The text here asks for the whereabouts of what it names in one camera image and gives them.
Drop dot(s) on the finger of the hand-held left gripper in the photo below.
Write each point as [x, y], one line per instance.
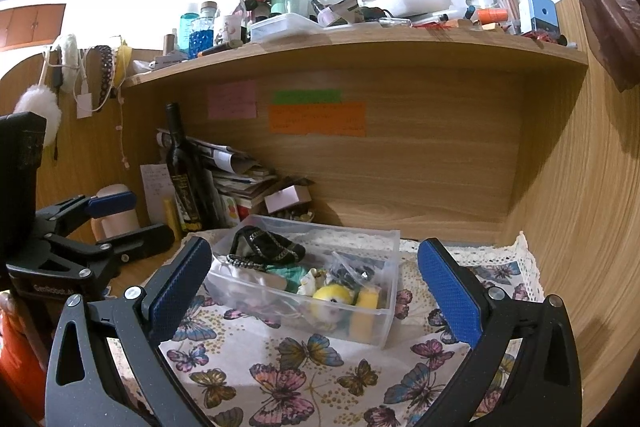
[145, 239]
[112, 203]

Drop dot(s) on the clear lidded plastic container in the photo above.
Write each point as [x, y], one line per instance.
[282, 28]

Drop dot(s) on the floral scrunchie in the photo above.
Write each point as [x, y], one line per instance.
[312, 282]

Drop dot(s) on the silver sequin item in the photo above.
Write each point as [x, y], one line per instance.
[350, 274]

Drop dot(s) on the white paper tag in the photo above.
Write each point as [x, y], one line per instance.
[85, 105]

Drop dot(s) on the dark wine bottle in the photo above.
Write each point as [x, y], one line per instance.
[182, 172]

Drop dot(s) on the orange sticky note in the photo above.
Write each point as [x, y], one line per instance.
[317, 119]

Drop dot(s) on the round glass jar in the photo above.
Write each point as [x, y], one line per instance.
[482, 1]

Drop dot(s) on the orange tube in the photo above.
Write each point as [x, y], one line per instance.
[492, 15]

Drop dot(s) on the clear plastic storage box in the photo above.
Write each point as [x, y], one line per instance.
[390, 267]

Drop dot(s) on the black studded headband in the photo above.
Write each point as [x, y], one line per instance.
[270, 249]

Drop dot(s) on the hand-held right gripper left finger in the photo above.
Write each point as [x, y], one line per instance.
[180, 287]

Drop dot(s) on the blue bead jar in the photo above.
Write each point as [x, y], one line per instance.
[204, 37]

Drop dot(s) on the butterfly print tablecloth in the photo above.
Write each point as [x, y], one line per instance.
[300, 382]

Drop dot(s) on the beige cylinder container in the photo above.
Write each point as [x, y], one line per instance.
[120, 223]

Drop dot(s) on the white note paper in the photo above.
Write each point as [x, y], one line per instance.
[155, 187]

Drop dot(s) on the yellow pompom ball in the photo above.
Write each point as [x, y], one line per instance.
[330, 296]

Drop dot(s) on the green scrunchie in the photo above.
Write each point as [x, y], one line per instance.
[290, 274]

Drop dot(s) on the white tray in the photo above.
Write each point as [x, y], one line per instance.
[415, 4]

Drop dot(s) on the green sticky note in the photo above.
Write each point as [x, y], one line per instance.
[307, 97]

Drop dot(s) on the pink sticky note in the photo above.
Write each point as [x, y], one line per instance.
[232, 99]

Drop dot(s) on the yellow hanging cloth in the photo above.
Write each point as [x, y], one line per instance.
[123, 62]

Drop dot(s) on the brown wooden cabinet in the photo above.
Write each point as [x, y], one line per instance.
[30, 27]

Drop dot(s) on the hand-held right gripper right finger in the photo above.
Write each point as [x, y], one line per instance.
[450, 292]

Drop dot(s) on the white fluffy pompom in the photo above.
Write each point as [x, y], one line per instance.
[42, 107]

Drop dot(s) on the small white floral cup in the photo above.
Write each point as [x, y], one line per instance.
[233, 29]

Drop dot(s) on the small white cardboard box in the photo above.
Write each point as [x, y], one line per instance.
[287, 199]

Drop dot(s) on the black beaded headband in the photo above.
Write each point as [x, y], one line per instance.
[105, 67]

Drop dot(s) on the wooden shelf board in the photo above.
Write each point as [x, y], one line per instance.
[350, 49]

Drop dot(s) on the teal liquid bottle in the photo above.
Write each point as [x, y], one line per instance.
[186, 34]

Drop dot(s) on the blue plastic block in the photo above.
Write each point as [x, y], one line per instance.
[542, 12]

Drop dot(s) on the yellow sponge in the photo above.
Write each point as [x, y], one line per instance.
[367, 299]

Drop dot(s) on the stack of magazines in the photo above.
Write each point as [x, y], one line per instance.
[240, 182]

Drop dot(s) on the white fluffy headband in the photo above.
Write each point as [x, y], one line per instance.
[67, 54]

